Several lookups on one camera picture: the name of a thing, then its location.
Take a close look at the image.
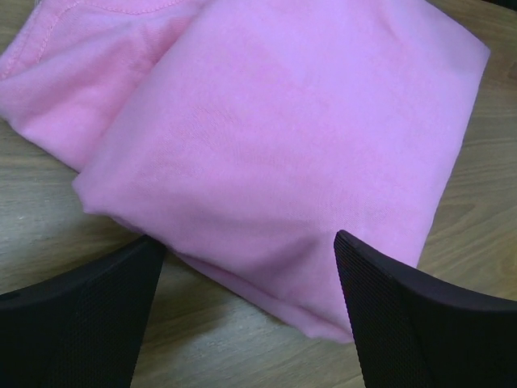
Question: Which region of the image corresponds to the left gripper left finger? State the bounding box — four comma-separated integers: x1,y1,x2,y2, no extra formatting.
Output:
1,236,166,387

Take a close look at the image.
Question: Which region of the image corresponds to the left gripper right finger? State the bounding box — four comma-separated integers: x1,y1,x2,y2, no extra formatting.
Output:
334,230,516,388

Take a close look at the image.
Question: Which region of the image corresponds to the pink t shirt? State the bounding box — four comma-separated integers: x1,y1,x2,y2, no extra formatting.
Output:
1,1,490,343

